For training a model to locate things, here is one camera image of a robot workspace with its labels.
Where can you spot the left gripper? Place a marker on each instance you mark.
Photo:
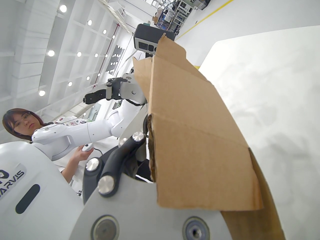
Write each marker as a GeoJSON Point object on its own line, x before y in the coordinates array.
{"type": "Point", "coordinates": [130, 89]}

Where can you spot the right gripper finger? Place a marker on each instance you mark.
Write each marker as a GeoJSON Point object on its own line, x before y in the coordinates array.
{"type": "Point", "coordinates": [117, 157]}

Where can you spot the small brown carton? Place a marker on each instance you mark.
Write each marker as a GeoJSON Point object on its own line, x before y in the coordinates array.
{"type": "Point", "coordinates": [190, 136]}

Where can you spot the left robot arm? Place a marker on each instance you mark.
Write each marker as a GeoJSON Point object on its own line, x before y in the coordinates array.
{"type": "Point", "coordinates": [82, 132]}

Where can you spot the person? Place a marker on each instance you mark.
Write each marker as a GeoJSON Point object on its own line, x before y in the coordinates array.
{"type": "Point", "coordinates": [23, 123]}

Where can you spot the robot body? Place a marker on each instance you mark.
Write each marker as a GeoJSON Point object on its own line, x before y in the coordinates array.
{"type": "Point", "coordinates": [32, 191]}

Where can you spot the metal equipment rack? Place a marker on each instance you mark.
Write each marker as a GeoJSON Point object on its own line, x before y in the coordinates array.
{"type": "Point", "coordinates": [175, 8]}

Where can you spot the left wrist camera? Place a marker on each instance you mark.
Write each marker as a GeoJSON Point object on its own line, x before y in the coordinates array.
{"type": "Point", "coordinates": [147, 38]}

